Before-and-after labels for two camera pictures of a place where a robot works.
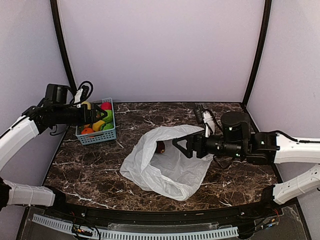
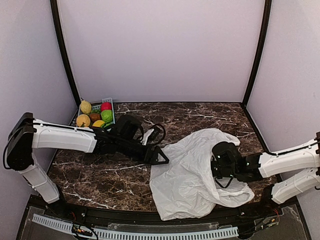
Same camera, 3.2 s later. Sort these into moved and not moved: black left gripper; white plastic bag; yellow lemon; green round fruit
Moved: black left gripper; white plastic bag
Not moved: green round fruit; yellow lemon
